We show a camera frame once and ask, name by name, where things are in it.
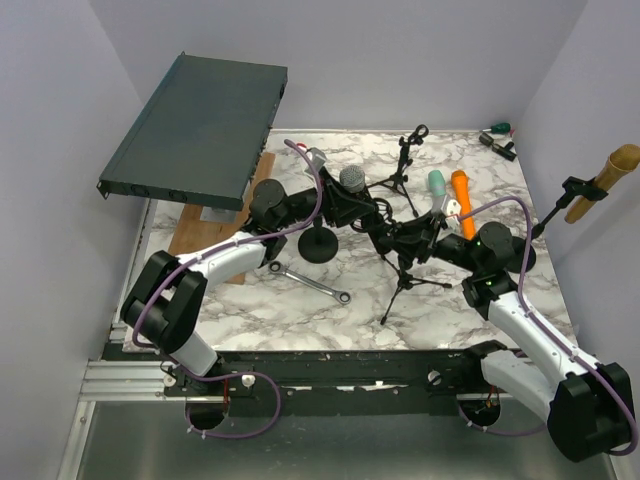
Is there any black tripod shock-mount stand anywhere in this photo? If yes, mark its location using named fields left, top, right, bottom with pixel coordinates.
left=350, top=197, right=452, bottom=325

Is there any black round-base shock-mount stand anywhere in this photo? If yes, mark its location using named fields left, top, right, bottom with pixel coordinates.
left=298, top=224, right=339, bottom=264

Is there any mint green toy microphone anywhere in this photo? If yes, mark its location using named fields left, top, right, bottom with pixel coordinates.
left=427, top=170, right=450, bottom=214

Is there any black tripod clip stand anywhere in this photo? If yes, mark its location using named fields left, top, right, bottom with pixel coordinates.
left=369, top=124, right=430, bottom=218

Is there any orange toy microphone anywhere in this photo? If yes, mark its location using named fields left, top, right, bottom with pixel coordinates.
left=451, top=170, right=476, bottom=240

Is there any black microphone silver grille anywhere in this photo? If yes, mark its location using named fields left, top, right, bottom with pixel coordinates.
left=339, top=165, right=393, bottom=230

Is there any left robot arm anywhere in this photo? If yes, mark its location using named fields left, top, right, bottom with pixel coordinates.
left=120, top=165, right=377, bottom=376

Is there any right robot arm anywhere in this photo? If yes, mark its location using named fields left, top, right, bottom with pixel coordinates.
left=378, top=214, right=639, bottom=462

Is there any black round-base clip stand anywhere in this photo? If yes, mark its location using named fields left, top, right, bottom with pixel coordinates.
left=507, top=176, right=608, bottom=273

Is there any gold microphone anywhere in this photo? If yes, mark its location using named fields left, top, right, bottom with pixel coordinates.
left=565, top=144, right=639, bottom=224

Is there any silver ratchet wrench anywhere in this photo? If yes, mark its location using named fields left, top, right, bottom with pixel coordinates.
left=268, top=261, right=352, bottom=305

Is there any wooden board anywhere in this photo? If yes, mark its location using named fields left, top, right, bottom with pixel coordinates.
left=168, top=152, right=275, bottom=256

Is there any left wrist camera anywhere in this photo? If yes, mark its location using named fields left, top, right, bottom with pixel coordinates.
left=303, top=147, right=327, bottom=175

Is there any green-handled screwdriver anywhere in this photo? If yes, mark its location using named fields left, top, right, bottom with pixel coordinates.
left=480, top=122, right=514, bottom=136

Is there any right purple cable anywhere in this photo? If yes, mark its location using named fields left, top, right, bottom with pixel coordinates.
left=449, top=195, right=639, bottom=456

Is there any purple cable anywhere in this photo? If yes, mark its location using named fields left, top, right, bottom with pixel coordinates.
left=132, top=138, right=324, bottom=441
left=449, top=195, right=639, bottom=456

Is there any dark rack-mount equipment case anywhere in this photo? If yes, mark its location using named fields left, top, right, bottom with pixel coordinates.
left=97, top=53, right=288, bottom=211

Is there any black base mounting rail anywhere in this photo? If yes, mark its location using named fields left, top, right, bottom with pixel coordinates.
left=164, top=340, right=504, bottom=417

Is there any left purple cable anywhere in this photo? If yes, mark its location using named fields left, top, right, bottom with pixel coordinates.
left=132, top=138, right=324, bottom=441

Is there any aluminium frame rail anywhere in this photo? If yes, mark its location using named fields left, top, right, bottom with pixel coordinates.
left=54, top=319, right=166, bottom=480

